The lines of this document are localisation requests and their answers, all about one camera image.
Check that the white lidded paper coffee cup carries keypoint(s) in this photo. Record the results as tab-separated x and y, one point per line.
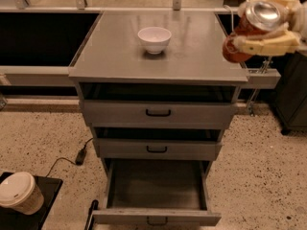
20	192

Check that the grey open bottom drawer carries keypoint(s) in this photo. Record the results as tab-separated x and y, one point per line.
156	193

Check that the black power adapter with cable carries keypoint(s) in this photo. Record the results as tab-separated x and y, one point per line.
78	160

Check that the red coke can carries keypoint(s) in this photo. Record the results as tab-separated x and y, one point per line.
259	18

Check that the grey middle drawer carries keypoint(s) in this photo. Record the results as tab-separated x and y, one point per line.
157	149

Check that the grey top drawer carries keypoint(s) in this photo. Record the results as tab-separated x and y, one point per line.
160	115

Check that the white ceramic bowl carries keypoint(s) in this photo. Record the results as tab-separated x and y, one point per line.
154	39

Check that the grey metal drawer cabinet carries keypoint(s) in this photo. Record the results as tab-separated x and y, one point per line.
113	66

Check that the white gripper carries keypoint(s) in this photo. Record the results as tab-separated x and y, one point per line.
300	19

